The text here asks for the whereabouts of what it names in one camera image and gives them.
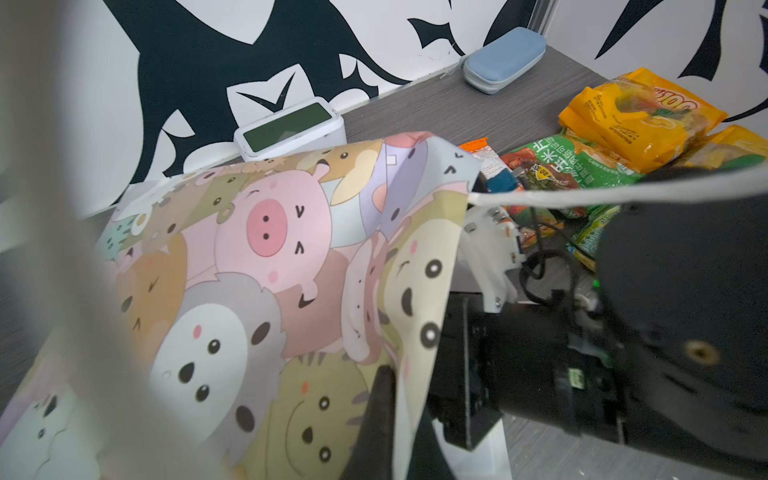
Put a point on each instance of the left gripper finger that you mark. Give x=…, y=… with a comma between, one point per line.
x=372, y=454

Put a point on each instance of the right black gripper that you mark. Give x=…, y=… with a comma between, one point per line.
x=528, y=360

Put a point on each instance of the white digital clock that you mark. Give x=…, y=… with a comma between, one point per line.
x=307, y=126

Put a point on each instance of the orange snack packet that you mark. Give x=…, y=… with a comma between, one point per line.
x=499, y=178

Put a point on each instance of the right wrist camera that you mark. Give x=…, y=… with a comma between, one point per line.
x=490, y=246

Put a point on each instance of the blue-grey glasses case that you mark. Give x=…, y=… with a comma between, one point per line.
x=501, y=62

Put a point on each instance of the green corn chips packet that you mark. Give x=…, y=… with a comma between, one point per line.
x=564, y=161

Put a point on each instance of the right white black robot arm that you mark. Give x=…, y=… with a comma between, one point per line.
x=669, y=355

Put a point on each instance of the yellow snack packet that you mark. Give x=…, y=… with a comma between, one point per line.
x=734, y=147
x=645, y=119

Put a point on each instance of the green Fox's candy packet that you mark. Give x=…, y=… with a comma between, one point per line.
x=584, y=244

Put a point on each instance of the patterned paper gift bag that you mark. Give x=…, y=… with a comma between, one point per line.
x=247, y=309

